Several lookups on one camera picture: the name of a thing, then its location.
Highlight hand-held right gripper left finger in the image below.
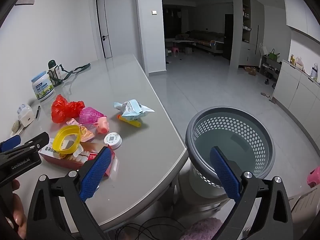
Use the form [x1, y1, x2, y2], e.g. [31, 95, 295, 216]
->
[26, 146, 112, 240]

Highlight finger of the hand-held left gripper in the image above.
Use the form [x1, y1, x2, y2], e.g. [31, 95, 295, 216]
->
[0, 134, 22, 153]
[15, 132, 50, 152]

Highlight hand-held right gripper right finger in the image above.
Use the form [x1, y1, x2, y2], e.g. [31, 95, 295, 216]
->
[211, 147, 294, 240]

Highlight yellow plastic ring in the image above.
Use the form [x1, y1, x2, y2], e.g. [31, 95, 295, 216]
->
[52, 125, 82, 155]

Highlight red cardboard box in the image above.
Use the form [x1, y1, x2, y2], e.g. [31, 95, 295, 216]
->
[39, 139, 117, 178]

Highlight white bottle cap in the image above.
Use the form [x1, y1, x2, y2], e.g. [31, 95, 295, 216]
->
[104, 132, 123, 148]

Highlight pink orange snack packet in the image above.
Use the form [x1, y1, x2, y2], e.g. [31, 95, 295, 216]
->
[66, 118, 95, 142]

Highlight red plastic bag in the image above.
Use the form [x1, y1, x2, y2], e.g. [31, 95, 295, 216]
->
[51, 94, 85, 123]

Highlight pink pig toy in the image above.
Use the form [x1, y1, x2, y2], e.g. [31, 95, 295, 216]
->
[93, 116, 110, 134]

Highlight grey perforated basket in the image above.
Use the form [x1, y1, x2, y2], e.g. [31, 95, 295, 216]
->
[185, 106, 275, 189]

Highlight pink plastic shuttlecock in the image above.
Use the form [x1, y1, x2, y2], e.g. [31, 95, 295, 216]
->
[79, 107, 106, 125]

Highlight yellow foam dart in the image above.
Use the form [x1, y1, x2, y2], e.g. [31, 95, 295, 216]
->
[117, 114, 142, 128]

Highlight blue white wrapper packet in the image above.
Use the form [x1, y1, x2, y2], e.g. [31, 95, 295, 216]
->
[113, 99, 155, 121]

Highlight person's left hand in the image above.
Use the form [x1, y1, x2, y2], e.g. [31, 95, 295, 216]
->
[9, 180, 28, 239]

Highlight beige small object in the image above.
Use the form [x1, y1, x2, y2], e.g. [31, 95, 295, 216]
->
[10, 120, 21, 134]

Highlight white round stool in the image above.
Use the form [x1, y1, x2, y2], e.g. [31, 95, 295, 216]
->
[176, 164, 234, 213]

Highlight milk powder can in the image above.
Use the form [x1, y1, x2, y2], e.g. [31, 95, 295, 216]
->
[31, 70, 55, 100]

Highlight pink fuzzy cloth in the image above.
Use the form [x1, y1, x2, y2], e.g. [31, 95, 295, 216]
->
[179, 217, 225, 240]

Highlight beige plastic stool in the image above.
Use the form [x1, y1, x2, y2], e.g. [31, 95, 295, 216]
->
[287, 187, 320, 230]

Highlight pink plastic item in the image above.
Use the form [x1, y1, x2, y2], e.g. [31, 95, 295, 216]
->
[307, 166, 320, 188]

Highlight white floor cabinet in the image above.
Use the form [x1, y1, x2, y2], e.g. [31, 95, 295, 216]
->
[271, 59, 320, 140]

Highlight shoe rack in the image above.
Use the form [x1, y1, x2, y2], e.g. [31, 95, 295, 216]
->
[259, 54, 282, 80]

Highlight clear plastic bottle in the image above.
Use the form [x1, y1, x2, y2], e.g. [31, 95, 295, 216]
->
[310, 64, 320, 80]

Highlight dark sofa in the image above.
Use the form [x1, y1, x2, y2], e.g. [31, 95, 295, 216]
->
[175, 30, 225, 54]

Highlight white door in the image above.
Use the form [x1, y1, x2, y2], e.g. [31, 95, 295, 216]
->
[96, 0, 137, 59]

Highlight white upper cabinet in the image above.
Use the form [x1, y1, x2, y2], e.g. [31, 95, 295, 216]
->
[281, 0, 320, 43]

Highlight black cable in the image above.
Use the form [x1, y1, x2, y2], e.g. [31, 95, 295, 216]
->
[115, 217, 185, 240]

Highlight water bottle with green strap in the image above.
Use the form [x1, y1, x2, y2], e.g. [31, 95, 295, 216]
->
[47, 59, 91, 87]

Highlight built-in wall shelf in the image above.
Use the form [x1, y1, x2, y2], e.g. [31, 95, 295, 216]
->
[241, 0, 264, 67]

